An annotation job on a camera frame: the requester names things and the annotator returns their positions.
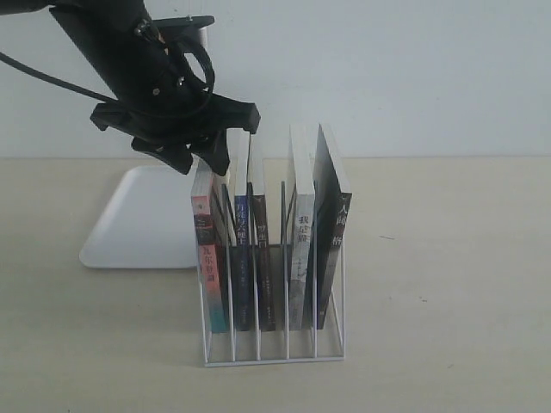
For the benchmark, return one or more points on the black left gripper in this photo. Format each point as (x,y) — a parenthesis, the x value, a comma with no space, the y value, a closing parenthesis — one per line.
(164,97)

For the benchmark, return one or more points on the blue spine book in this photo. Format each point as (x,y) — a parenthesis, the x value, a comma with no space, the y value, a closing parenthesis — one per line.
(241,272)

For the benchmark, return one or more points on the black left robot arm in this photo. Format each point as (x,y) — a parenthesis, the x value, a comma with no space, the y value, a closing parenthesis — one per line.
(88,23)

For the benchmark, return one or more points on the red teal cover book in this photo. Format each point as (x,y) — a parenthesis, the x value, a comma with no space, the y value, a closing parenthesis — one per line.
(210,232)

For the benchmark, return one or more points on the white grey spine book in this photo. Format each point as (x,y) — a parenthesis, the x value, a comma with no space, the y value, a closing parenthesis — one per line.
(300,194)

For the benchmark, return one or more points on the dark brown spine book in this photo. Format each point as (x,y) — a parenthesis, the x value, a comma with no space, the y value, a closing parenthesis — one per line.
(261,231)

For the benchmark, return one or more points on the black cover book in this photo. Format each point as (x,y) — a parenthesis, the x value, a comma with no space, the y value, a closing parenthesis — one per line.
(333,196)

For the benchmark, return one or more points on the white rectangular tray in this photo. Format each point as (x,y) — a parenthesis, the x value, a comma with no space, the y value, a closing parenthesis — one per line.
(146,224)

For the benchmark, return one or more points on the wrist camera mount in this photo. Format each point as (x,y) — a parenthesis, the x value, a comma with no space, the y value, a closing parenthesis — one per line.
(179,28)

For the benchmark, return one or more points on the white wire book rack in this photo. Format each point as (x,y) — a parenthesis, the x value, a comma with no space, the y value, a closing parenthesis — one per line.
(283,345)

